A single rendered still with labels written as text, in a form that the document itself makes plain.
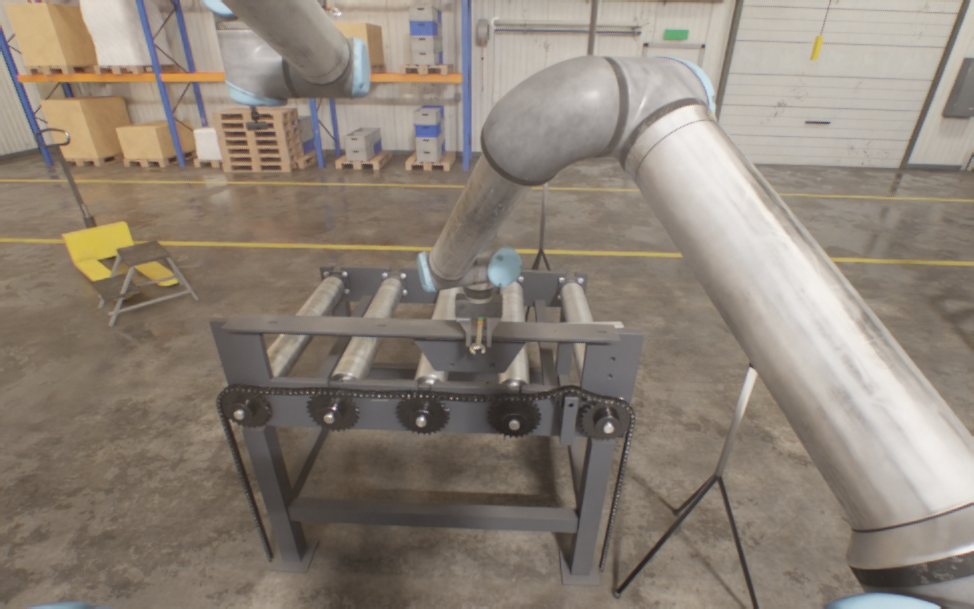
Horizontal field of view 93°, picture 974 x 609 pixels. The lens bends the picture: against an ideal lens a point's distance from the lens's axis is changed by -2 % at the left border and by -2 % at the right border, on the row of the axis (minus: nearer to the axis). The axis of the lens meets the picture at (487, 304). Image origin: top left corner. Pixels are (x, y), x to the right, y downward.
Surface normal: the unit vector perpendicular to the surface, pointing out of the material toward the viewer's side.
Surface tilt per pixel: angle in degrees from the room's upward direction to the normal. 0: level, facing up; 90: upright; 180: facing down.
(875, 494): 84
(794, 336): 63
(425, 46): 90
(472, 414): 90
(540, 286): 90
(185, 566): 0
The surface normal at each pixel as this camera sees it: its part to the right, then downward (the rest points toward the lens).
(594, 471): -0.04, 0.47
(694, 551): 0.01, -0.88
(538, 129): -0.32, 0.44
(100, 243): 0.78, 0.30
